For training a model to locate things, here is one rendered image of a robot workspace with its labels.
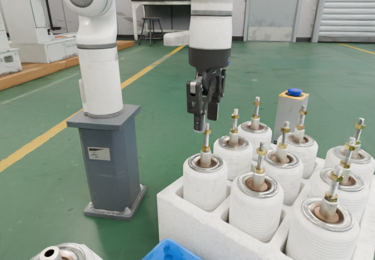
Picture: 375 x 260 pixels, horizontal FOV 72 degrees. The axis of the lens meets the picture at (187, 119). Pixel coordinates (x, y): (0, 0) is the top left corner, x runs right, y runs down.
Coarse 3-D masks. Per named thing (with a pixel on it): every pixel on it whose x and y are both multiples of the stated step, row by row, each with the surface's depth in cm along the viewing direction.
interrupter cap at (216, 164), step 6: (192, 156) 57; (198, 156) 57; (216, 156) 57; (192, 162) 55; (198, 162) 55; (216, 162) 55; (222, 162) 54; (192, 168) 53; (198, 168) 53; (204, 168) 52; (210, 168) 53; (216, 168) 52
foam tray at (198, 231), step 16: (272, 144) 78; (320, 160) 69; (160, 192) 57; (176, 192) 58; (304, 192) 57; (160, 208) 57; (176, 208) 53; (192, 208) 52; (224, 208) 52; (288, 208) 52; (368, 208) 52; (160, 224) 59; (176, 224) 55; (192, 224) 52; (208, 224) 49; (224, 224) 48; (288, 224) 48; (368, 224) 48; (160, 240) 61; (176, 240) 57; (192, 240) 53; (208, 240) 50; (224, 240) 47; (240, 240) 45; (256, 240) 45; (272, 240) 45; (368, 240) 45; (208, 256) 51; (224, 256) 48; (240, 256) 46; (256, 256) 43; (272, 256) 42; (352, 256) 44; (368, 256) 42
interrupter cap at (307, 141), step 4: (292, 132) 68; (288, 136) 66; (292, 136) 67; (304, 136) 66; (308, 136) 66; (288, 140) 64; (292, 140) 65; (304, 140) 65; (308, 140) 64; (312, 140) 64; (292, 144) 62; (296, 144) 62; (300, 144) 62; (304, 144) 62; (308, 144) 62; (312, 144) 62
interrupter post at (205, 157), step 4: (200, 152) 54; (204, 152) 53; (208, 152) 53; (200, 156) 54; (204, 156) 53; (208, 156) 53; (200, 160) 55; (204, 160) 54; (208, 160) 54; (204, 164) 54; (208, 164) 54
